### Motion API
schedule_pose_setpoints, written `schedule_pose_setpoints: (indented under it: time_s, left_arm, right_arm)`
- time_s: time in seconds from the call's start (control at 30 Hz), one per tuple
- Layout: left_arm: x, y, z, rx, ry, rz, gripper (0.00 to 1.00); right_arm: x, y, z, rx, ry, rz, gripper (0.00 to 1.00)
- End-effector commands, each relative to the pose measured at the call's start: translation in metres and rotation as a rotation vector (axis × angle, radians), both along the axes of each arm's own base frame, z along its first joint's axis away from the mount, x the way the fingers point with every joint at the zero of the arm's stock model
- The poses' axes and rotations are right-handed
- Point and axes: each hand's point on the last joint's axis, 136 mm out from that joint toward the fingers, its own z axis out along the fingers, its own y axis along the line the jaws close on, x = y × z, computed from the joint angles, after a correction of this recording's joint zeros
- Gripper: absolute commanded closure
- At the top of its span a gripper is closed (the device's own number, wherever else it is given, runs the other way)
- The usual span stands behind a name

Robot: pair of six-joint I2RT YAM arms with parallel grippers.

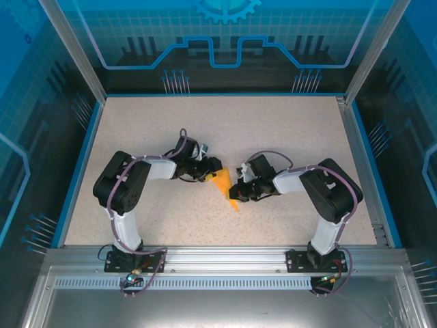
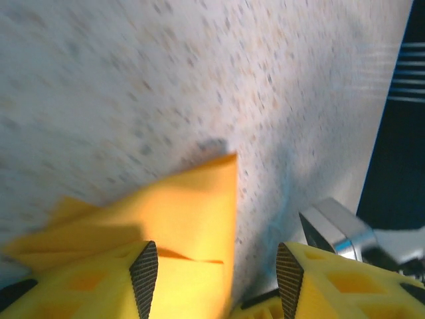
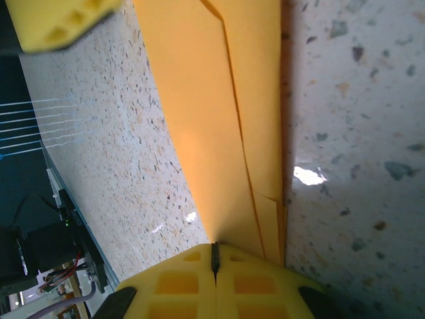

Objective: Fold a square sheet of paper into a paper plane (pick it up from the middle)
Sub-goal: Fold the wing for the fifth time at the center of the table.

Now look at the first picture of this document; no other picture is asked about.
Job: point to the orange cloth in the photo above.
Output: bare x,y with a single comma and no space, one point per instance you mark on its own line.
223,184

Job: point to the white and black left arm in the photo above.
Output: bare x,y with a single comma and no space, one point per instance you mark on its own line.
119,184

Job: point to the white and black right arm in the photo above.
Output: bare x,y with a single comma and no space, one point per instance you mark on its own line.
331,191

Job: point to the blue table edge strip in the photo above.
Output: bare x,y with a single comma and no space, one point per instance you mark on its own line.
80,171
375,171
222,95

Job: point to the brushed metal shelf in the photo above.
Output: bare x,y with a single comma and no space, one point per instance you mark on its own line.
222,311

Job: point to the aluminium mounting rail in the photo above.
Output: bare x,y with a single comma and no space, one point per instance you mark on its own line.
222,259

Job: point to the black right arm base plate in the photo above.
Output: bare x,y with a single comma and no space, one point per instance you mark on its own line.
297,263

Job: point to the aluminium side rail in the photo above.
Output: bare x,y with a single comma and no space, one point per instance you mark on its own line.
362,171

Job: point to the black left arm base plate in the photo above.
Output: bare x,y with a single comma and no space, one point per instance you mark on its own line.
112,264

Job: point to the aluminium frame post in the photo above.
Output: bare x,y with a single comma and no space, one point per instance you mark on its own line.
74,51
374,51

